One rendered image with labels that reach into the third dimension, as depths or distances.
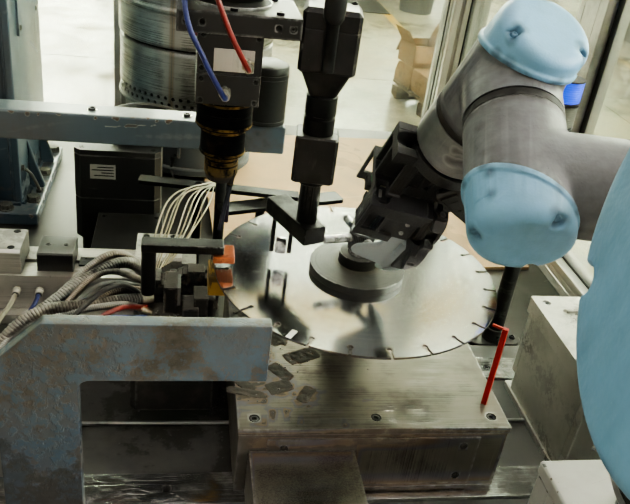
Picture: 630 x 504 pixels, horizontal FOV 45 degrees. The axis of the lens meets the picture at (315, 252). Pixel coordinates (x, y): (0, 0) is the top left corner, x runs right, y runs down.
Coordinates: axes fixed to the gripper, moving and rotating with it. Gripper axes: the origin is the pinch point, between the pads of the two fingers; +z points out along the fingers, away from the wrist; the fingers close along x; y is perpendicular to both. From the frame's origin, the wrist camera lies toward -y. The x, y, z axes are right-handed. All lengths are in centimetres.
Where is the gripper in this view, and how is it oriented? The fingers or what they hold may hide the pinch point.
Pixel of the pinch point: (387, 259)
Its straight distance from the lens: 84.4
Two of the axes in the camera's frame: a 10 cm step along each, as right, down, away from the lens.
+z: -3.1, 4.7, 8.3
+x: -0.9, 8.5, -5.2
